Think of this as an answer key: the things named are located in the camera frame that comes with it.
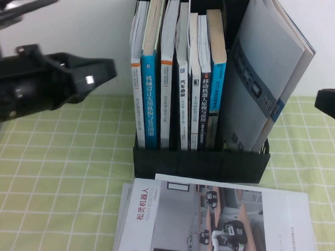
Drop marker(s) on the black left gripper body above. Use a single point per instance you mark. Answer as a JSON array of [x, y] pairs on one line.
[[38, 83]]

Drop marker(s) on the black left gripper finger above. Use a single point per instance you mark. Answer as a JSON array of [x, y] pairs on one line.
[[92, 65], [84, 85]]

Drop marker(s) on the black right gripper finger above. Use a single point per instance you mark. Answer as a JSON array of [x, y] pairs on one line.
[[334, 102]]

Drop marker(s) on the AgileX brochure desert cover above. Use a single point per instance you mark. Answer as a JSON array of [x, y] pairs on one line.
[[250, 79]]

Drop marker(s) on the white book orange band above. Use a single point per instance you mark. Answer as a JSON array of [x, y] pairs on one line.
[[165, 108], [136, 102]]

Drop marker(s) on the blue mechanical design book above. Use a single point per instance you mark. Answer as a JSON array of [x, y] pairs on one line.
[[149, 102]]

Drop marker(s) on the white car suspension book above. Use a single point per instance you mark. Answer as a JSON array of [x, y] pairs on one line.
[[182, 104]]

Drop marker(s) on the white autonomous driving book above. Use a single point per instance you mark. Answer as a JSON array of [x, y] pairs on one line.
[[194, 112]]

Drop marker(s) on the blue DTC book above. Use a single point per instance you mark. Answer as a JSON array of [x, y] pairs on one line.
[[217, 88]]

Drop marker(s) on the black mobile robot book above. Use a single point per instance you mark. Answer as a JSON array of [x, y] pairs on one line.
[[203, 110]]

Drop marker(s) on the black plastic book holder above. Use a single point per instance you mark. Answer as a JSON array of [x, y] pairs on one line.
[[199, 165]]

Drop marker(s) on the grey brochure blue band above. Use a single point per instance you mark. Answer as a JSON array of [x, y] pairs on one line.
[[294, 81]]

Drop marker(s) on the green checkered tablecloth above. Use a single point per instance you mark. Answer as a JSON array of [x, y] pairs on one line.
[[57, 168]]

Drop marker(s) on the white brochure stack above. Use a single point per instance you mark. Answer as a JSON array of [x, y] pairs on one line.
[[193, 224], [118, 240]]

